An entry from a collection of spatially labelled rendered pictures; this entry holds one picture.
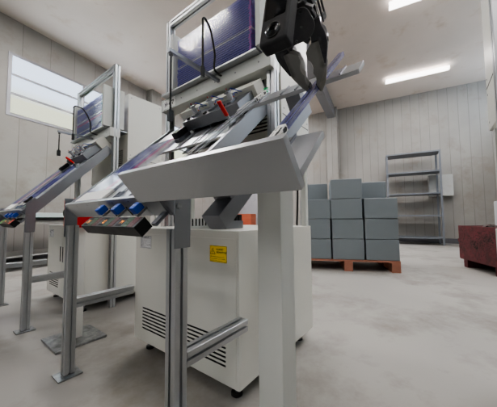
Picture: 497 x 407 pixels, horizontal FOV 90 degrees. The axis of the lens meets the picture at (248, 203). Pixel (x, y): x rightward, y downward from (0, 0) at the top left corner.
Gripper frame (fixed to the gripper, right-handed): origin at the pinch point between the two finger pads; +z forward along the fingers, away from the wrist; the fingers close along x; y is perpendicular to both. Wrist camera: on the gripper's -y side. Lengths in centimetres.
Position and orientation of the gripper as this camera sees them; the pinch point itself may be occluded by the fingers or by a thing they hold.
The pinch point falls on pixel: (313, 87)
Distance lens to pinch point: 54.9
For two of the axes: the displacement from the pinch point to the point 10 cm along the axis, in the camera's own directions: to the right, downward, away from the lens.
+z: 4.7, 6.3, 6.1
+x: -8.0, 0.3, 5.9
